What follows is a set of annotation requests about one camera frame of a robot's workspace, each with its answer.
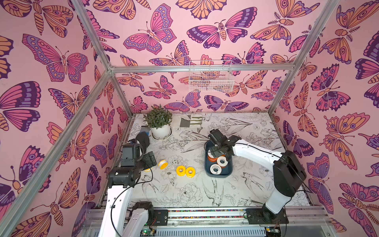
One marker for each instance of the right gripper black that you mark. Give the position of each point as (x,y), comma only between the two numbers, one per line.
(220,145)

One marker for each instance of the folded green white cloth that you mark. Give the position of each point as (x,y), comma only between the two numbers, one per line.
(191,121)

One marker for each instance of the white tape roll front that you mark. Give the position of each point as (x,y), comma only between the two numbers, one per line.
(215,169)

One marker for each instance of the potted green plant white pot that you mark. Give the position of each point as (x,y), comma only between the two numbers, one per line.
(159,119)

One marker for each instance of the teal plastic storage box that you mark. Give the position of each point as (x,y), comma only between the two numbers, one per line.
(207,164)

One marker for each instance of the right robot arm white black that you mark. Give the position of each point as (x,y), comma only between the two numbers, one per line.
(288,173)

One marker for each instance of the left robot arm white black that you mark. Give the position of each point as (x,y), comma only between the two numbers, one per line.
(122,180)

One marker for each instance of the white wire basket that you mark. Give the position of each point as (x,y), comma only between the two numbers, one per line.
(209,77)

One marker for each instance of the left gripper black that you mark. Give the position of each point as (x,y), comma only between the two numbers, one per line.
(149,159)

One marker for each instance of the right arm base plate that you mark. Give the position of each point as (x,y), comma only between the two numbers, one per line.
(264,217)

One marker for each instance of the white orange tape roll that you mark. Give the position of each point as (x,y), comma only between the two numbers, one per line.
(222,161)

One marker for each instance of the aluminium front rail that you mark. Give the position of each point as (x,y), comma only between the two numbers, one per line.
(302,221)

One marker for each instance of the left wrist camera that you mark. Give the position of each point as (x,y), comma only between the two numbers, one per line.
(131,152)

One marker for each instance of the small yellow white tape roll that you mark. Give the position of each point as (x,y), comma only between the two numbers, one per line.
(163,164)

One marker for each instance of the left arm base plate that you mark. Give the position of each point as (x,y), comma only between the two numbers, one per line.
(160,217)

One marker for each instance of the black work glove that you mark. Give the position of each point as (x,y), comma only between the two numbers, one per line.
(143,138)

